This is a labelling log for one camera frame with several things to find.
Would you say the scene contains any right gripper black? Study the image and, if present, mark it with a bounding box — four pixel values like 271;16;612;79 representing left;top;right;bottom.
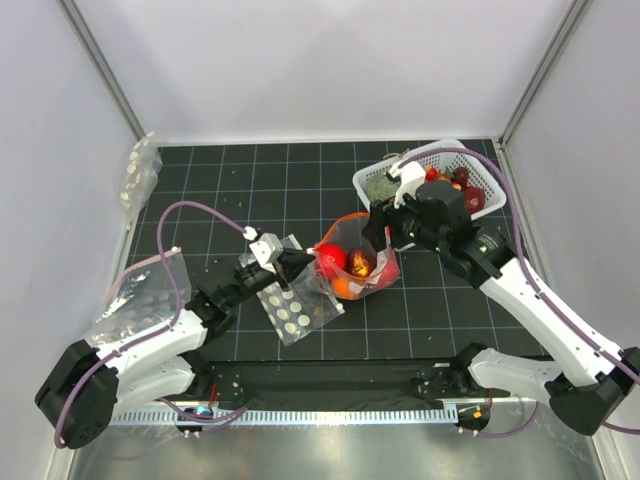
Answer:
361;185;446;254

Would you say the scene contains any red pepper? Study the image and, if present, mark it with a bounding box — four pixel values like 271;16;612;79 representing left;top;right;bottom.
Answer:
315;243;347;279

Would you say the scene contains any orange fruit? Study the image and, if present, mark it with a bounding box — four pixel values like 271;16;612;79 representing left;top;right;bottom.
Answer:
331;277;358;300

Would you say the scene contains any clear zip bag red zipper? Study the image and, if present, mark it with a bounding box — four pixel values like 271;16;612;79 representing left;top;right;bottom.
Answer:
310;212;400;301

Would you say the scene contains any red apple top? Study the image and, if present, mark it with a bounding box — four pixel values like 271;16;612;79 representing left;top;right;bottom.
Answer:
346;247;377;278

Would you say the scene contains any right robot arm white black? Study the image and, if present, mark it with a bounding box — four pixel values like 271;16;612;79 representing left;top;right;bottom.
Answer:
362;181;639;436

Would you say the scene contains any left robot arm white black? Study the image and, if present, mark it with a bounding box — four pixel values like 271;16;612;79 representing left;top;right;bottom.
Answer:
35;247;315;449

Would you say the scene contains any bag of white discs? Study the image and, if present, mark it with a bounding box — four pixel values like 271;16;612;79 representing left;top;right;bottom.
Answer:
239;235;345;346

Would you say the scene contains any crumpled clear bag left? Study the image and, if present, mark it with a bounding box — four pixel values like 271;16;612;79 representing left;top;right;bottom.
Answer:
85;247;191;347

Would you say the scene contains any green netted melon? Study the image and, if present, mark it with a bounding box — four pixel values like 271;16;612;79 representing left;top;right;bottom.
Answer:
364;172;399;202

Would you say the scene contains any small strawberries pile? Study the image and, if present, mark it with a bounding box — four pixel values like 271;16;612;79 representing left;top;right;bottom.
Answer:
425;166;463;191

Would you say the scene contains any dark red apple right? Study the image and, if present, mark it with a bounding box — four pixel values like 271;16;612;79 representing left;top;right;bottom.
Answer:
462;186;486;214

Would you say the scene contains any dark red plum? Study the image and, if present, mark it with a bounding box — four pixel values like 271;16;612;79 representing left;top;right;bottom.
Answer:
452;167;469;189

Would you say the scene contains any white plastic fruit basket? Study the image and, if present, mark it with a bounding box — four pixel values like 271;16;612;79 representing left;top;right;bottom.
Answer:
352;139;506;220

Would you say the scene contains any black grid cutting mat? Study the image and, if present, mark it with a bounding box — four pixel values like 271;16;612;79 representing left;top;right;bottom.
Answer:
128;141;543;361

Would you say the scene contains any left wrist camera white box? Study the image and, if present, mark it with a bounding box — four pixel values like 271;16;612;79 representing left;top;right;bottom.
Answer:
249;233;284;273

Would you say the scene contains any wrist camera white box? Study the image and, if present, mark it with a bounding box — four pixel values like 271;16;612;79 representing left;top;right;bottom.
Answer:
386;160;426;209
249;233;284;273

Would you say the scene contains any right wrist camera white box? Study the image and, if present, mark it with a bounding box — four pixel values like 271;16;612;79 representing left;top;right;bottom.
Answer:
386;160;426;209

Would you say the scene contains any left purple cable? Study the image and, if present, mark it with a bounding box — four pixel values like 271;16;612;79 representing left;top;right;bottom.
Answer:
53;200;259;449

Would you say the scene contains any purple cable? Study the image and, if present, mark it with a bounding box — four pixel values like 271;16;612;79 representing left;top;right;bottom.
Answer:
53;200;259;449
399;147;640;441

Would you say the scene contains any white slotted cable duct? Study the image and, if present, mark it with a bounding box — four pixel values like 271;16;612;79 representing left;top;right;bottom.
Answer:
111;404;458;428

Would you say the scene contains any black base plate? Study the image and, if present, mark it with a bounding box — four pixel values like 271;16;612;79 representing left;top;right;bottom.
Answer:
154;357;511;412

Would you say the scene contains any clear bag at wall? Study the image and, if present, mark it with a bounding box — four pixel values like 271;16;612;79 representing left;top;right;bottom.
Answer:
120;131;163;230

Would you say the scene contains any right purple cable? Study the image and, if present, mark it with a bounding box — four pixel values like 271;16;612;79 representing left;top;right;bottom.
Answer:
399;147;640;441

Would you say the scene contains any right aluminium frame post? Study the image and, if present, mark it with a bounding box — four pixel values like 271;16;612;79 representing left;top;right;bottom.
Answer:
498;0;592;150

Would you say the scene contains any aluminium frame post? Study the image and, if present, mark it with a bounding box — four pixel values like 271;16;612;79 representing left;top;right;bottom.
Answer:
498;0;592;150
56;0;145;140

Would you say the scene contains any left aluminium frame post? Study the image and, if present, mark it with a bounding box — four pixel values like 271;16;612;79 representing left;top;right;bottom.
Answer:
56;0;145;140

